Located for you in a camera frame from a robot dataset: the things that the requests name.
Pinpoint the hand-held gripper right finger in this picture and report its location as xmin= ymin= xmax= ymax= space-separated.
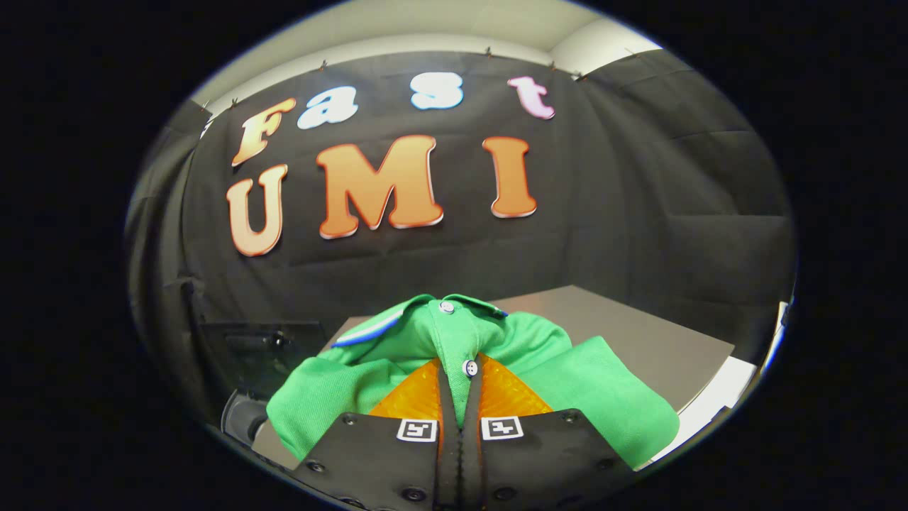
xmin=461 ymin=353 xmax=636 ymax=511

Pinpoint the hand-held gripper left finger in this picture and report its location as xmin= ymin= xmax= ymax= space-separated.
xmin=292 ymin=358 xmax=463 ymax=511

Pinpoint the green polo shirt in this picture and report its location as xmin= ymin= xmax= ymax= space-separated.
xmin=266 ymin=293 xmax=680 ymax=470

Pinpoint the grey cabinet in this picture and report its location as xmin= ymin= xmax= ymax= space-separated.
xmin=252 ymin=285 xmax=736 ymax=471

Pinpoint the white board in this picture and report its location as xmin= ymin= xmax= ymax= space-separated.
xmin=637 ymin=355 xmax=760 ymax=471

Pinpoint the black backdrop cloth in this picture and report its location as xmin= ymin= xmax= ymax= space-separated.
xmin=126 ymin=48 xmax=795 ymax=427

